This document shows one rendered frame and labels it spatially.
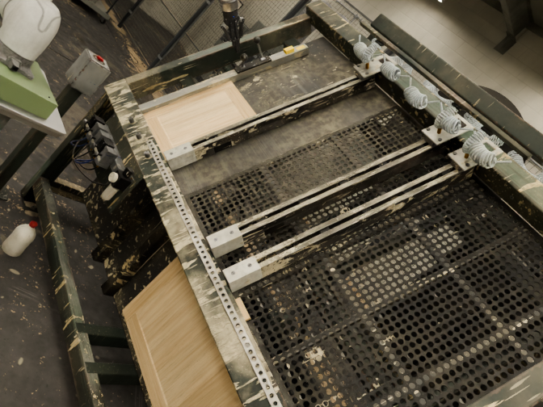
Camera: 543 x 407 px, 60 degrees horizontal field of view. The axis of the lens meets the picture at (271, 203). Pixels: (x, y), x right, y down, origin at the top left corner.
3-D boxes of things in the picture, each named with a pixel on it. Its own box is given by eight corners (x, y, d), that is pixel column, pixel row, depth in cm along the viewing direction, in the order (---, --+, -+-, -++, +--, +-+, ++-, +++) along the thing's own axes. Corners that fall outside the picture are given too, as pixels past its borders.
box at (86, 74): (64, 74, 234) (86, 47, 230) (84, 86, 243) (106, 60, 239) (68, 86, 227) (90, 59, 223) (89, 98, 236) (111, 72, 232)
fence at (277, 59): (141, 111, 239) (138, 105, 236) (304, 49, 259) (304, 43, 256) (143, 116, 236) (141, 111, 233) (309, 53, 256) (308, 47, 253)
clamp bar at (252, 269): (223, 275, 174) (210, 240, 155) (479, 154, 199) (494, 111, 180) (233, 297, 168) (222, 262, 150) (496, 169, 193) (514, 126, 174)
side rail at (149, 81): (131, 94, 259) (124, 77, 250) (306, 29, 281) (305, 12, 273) (134, 100, 255) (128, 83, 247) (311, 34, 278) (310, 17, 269)
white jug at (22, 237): (-1, 240, 230) (23, 212, 225) (18, 245, 237) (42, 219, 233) (2, 254, 224) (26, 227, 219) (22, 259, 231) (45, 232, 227)
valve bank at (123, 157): (61, 133, 228) (91, 98, 222) (86, 145, 239) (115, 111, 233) (82, 203, 198) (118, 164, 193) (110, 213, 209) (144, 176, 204)
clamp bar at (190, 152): (166, 160, 215) (150, 120, 196) (383, 71, 240) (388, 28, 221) (173, 174, 209) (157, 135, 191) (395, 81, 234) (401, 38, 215)
